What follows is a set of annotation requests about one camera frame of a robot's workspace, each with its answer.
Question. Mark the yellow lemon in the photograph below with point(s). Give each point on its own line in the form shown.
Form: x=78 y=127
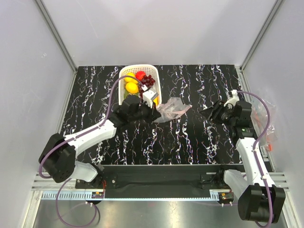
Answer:
x=132 y=88
x=131 y=78

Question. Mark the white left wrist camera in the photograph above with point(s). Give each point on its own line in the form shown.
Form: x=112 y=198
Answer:
x=148 y=98

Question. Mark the orange mango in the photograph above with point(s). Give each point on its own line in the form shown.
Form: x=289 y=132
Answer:
x=156 y=101

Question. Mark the clear pink-dotted zip bag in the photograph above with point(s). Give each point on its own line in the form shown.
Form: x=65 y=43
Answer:
x=171 y=110

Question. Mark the dark red grape bunch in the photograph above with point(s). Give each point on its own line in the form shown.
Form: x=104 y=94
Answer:
x=148 y=81

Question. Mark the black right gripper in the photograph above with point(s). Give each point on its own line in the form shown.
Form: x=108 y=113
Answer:
x=213 y=113

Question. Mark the pile of spare plastic bags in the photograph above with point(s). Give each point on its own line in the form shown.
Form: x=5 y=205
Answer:
x=260 y=118

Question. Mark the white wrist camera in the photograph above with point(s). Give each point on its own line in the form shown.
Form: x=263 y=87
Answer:
x=148 y=98
x=232 y=99

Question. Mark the aluminium frame rail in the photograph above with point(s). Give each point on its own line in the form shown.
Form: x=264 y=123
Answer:
x=40 y=183

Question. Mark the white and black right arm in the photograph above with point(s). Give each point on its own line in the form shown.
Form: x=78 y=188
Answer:
x=259 y=199

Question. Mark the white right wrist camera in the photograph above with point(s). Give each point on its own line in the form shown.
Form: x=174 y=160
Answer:
x=232 y=99

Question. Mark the white perforated plastic basket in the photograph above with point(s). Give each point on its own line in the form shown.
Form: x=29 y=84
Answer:
x=149 y=70

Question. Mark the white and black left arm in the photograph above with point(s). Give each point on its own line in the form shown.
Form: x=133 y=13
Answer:
x=59 y=157

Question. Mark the green leaf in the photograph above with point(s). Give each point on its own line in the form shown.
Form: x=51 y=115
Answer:
x=126 y=93

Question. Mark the red strawberry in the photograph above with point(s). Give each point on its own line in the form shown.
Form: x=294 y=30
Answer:
x=140 y=75

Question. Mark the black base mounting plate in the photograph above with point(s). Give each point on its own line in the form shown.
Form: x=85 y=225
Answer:
x=160 y=181

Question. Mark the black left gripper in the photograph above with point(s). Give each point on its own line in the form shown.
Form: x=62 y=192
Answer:
x=153 y=114

